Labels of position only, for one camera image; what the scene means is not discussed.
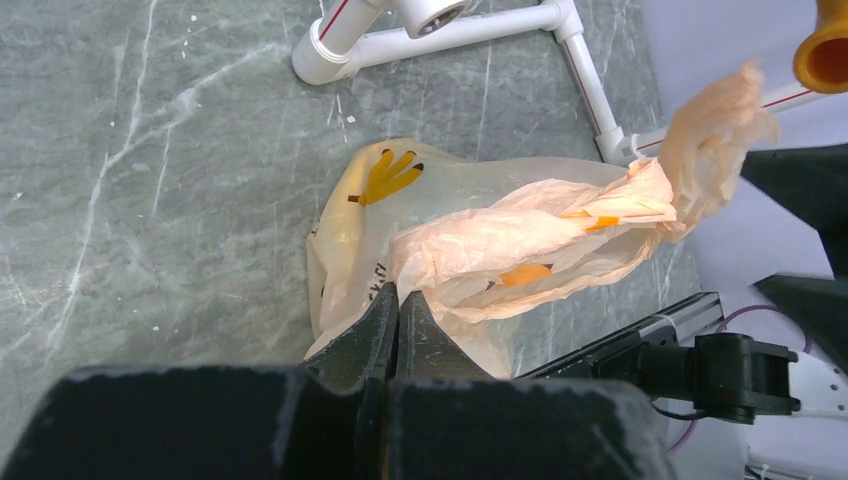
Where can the white PVC pipe frame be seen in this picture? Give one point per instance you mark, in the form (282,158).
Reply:
(353,35)

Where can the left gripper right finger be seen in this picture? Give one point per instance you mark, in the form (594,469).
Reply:
(483,428)

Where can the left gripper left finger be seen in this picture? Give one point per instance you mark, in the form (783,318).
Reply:
(217,421)

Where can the translucent orange plastic bag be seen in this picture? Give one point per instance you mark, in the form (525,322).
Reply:
(487,241)

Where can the yellow fake banana bunch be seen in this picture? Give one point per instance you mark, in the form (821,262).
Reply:
(388,176)

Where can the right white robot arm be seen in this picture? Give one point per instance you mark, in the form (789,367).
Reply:
(734,378)

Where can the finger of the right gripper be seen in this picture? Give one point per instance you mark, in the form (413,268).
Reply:
(817,305)
(811,183)

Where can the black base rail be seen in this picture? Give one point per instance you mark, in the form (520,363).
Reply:
(615,355)

